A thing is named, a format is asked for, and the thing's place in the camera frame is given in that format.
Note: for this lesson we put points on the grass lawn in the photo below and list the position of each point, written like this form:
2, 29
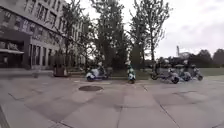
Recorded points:
213, 71

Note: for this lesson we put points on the pale distant building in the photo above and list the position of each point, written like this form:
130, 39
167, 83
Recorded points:
182, 54

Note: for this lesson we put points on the grey stone slab plaza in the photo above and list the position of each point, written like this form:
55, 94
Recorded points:
110, 106

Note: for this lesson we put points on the dark litter bin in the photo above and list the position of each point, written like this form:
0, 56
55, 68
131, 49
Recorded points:
60, 70

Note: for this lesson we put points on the white and blue scooter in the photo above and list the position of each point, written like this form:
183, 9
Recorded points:
131, 75
174, 77

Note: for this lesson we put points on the distant line of trees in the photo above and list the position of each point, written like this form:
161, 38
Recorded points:
206, 58

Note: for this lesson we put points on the row of trees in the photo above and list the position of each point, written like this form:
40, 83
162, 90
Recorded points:
110, 33

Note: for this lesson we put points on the dark parked scooter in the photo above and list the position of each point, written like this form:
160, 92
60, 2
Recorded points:
156, 72

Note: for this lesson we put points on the round manhole cover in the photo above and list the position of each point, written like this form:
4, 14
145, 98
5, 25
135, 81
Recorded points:
90, 88

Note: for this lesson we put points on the large curved grey building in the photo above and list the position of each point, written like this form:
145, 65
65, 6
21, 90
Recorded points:
20, 20

